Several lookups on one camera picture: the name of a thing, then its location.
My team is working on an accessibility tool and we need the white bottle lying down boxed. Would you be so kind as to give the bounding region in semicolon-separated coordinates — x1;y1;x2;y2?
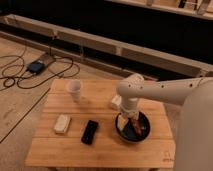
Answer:
110;95;121;110

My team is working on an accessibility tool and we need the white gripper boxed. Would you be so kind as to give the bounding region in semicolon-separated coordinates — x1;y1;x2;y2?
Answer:
117;98;139;131

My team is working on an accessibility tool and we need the wooden table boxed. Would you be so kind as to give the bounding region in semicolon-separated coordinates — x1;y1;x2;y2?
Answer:
25;79;175;168

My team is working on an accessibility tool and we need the black cable on floor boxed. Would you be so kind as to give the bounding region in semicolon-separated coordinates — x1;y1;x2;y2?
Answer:
0;44;81;90

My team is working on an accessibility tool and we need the white paper cup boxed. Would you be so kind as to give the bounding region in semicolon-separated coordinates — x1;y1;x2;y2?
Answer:
66;79;82;102

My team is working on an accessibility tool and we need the black remote control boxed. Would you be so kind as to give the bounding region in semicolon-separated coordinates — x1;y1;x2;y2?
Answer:
81;120;99;145

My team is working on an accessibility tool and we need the blue power adapter box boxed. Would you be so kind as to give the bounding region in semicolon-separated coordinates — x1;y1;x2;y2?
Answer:
27;61;45;74

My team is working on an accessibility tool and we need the dark ceramic bowl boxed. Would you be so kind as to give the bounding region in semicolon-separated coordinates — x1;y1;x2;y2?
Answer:
115;112;151;143

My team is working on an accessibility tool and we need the orange object in bowl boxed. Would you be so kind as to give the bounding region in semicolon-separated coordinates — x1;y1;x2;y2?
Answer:
130;118;142;135

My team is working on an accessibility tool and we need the wooden shelf frame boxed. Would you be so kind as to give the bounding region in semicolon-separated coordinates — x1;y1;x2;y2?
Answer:
0;14;213;77

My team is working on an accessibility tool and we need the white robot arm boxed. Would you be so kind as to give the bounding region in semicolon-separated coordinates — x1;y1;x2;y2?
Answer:
116;74;213;171

